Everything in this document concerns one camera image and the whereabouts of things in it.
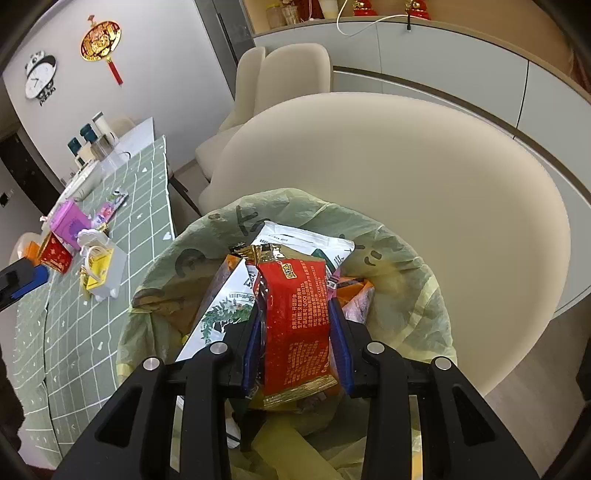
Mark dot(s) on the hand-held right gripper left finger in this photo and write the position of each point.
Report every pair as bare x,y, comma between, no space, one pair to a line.
253,350

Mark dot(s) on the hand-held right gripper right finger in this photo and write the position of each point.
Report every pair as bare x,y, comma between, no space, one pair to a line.
340,350

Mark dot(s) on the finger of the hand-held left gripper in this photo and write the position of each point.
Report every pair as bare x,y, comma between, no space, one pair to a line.
32,281

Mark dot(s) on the red snack packet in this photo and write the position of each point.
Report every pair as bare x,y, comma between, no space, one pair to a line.
295,323

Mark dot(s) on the white patterned snack packet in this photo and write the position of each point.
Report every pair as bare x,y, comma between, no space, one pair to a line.
221,304

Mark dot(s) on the orange snack bag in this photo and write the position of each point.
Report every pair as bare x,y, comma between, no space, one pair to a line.
362,290

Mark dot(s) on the bin with yellow bag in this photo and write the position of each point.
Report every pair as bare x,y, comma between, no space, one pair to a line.
415,314

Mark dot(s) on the white plastic packet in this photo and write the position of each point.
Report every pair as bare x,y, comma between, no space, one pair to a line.
300,240

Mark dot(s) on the orange white tissue box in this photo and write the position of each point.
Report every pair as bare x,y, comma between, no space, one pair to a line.
32,251

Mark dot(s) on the red paper cup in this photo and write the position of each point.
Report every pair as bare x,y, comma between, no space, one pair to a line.
55,254

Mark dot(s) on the pink plastic box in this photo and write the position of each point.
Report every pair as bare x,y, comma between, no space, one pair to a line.
69,221

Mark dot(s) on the white yellow plastic container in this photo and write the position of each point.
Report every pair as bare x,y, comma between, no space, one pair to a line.
104,263

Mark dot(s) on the green checked tablecloth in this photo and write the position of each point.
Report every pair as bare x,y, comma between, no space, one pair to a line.
74,350

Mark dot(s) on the pink purple snack wrapper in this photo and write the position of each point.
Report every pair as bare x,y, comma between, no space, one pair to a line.
111,205

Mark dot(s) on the dark door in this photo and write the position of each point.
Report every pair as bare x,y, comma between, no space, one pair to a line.
23,170

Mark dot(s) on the large white patterned bowl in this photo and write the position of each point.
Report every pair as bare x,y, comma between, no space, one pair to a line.
85,182

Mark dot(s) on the blue thermos bottle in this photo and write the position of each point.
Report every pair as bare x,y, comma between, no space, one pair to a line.
75,147

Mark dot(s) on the dark teal thermos bottle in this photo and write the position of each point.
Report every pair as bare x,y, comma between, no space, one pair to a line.
88,134

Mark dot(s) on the white thermos bottle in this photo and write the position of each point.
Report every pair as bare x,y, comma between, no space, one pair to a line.
100,124

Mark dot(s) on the large beige chair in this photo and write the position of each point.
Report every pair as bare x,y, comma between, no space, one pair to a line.
415,184

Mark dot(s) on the red round knot ornament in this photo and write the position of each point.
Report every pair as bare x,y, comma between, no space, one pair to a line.
100,41

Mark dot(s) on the glass jar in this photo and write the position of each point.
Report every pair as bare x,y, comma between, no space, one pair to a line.
274,16

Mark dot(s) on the red seated figurine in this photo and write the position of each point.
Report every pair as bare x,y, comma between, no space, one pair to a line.
418,10
364,8

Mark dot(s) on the panda wall clock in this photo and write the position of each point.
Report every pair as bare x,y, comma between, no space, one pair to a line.
40,76

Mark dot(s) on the wooden wall shelf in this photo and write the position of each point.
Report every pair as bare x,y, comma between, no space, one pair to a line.
485,27

